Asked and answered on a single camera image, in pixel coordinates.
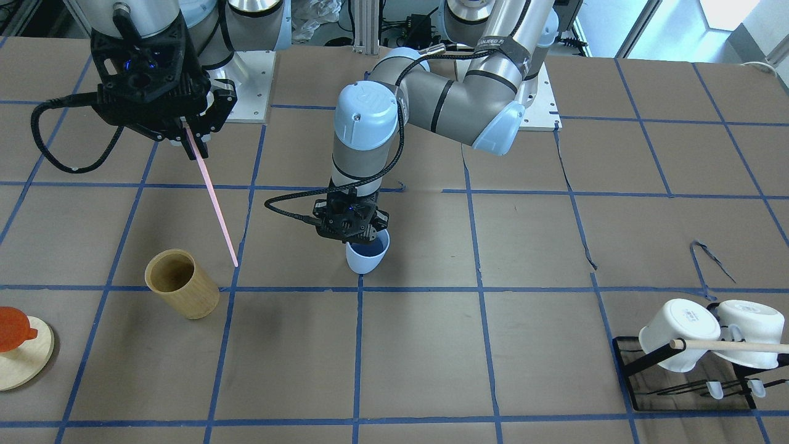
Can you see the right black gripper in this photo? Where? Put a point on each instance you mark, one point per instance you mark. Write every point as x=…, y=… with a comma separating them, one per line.
x=198, y=69

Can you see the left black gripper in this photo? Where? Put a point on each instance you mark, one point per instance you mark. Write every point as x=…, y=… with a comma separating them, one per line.
x=381, y=219

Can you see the pink chopstick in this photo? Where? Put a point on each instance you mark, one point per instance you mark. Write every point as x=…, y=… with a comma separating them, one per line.
x=211, y=192

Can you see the blue cup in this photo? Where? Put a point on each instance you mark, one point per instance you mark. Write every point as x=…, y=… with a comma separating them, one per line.
x=363, y=258

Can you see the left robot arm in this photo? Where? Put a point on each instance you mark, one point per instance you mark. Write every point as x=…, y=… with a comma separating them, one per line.
x=481, y=110

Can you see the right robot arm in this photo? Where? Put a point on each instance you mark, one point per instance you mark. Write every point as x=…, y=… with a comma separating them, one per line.
x=218, y=29

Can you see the orange cup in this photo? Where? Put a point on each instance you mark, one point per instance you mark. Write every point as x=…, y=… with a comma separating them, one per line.
x=15, y=328

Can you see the white cup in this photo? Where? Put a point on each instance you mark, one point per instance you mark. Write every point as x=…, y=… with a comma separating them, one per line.
x=752, y=322
x=679, y=318

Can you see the bamboo cylinder holder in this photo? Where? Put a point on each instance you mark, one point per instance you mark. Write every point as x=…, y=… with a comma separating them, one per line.
x=179, y=280

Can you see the wooden rack dowel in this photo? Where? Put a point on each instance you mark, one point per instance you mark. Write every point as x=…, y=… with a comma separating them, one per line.
x=719, y=345

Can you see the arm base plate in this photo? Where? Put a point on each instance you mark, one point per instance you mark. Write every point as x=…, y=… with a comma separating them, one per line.
x=537, y=97
x=252, y=73

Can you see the black wire cup rack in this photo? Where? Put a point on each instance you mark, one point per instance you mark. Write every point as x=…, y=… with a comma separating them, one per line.
x=667, y=379

